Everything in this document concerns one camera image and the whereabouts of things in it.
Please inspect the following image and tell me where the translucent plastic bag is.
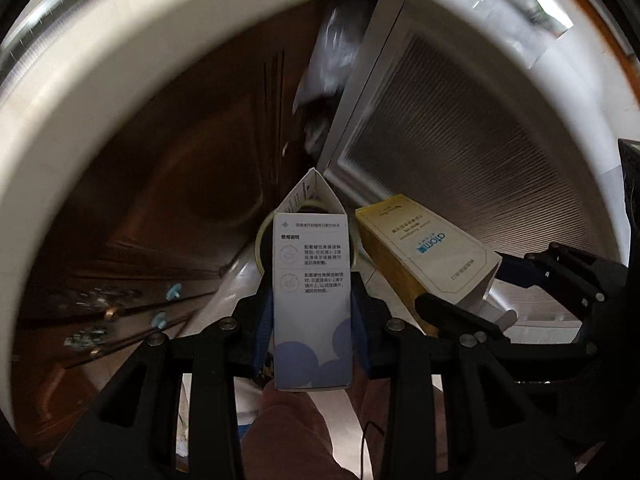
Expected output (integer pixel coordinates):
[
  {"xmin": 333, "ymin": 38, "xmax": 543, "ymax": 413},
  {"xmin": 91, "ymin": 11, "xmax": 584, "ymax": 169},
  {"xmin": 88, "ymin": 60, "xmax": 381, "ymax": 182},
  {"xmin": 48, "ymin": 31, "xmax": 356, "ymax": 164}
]
[{"xmin": 294, "ymin": 0, "xmax": 373, "ymax": 153}]

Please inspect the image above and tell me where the yellow carton box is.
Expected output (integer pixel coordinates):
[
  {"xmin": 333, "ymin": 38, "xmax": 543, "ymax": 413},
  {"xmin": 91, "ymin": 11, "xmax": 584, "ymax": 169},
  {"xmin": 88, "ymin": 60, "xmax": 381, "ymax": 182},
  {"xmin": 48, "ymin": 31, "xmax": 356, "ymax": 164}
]
[{"xmin": 355, "ymin": 194, "xmax": 518, "ymax": 337}]

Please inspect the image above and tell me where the ribbed glass door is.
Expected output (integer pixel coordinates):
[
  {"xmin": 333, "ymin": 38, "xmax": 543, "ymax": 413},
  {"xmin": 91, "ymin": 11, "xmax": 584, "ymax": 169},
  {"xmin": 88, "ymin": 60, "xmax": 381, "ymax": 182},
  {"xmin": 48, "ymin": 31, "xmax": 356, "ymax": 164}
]
[{"xmin": 317, "ymin": 0, "xmax": 618, "ymax": 311}]

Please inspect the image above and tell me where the thin black cable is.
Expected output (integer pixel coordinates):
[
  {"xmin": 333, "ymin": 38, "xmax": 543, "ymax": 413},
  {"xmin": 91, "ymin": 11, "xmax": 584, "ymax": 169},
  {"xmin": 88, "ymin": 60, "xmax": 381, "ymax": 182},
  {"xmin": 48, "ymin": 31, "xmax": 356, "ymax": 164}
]
[{"xmin": 361, "ymin": 420, "xmax": 387, "ymax": 480}]

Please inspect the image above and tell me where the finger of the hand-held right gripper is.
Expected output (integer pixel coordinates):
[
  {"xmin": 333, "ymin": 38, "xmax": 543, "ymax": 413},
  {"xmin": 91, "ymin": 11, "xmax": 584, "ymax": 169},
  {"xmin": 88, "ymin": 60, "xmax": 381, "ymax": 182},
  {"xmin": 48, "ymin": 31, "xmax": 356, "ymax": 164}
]
[
  {"xmin": 492, "ymin": 241, "xmax": 629, "ymax": 322},
  {"xmin": 415, "ymin": 292, "xmax": 513, "ymax": 346}
]

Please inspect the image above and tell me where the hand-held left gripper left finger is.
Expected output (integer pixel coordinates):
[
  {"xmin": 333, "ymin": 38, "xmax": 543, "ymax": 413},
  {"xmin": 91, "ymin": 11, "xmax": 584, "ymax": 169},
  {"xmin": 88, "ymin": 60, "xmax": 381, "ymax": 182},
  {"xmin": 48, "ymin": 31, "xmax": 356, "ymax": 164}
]
[{"xmin": 50, "ymin": 271, "xmax": 276, "ymax": 480}]

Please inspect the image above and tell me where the brown wooden cabinet door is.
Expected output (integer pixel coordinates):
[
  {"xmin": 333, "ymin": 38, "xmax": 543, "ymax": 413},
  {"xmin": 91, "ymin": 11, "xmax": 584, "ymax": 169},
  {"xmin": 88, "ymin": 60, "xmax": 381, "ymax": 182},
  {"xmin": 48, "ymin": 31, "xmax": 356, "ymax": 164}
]
[{"xmin": 15, "ymin": 10, "xmax": 326, "ymax": 411}]

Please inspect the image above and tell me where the person's brown trouser leg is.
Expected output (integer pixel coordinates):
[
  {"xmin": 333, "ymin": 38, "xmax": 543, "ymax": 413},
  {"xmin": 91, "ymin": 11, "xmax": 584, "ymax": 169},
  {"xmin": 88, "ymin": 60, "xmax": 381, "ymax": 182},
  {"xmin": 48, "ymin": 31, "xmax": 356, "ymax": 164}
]
[{"xmin": 240, "ymin": 375, "xmax": 446, "ymax": 480}]

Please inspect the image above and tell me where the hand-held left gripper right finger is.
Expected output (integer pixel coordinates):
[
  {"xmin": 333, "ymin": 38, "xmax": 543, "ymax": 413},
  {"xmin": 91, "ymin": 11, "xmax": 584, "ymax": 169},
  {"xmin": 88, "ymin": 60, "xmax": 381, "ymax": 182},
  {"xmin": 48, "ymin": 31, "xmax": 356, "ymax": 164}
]
[{"xmin": 350, "ymin": 272, "xmax": 576, "ymax": 480}]

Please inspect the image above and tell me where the clear tape roll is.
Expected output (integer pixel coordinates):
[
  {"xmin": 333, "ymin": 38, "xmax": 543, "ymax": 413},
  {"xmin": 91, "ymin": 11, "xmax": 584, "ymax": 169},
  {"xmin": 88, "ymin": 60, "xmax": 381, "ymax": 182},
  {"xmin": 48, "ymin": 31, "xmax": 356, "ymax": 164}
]
[{"xmin": 256, "ymin": 222, "xmax": 360, "ymax": 276}]

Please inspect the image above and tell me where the white printed carton box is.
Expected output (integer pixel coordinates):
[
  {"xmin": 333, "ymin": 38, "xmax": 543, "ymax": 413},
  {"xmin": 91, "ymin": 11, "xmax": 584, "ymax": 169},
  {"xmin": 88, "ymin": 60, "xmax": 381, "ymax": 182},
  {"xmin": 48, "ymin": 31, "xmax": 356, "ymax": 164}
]
[{"xmin": 272, "ymin": 167, "xmax": 353, "ymax": 392}]

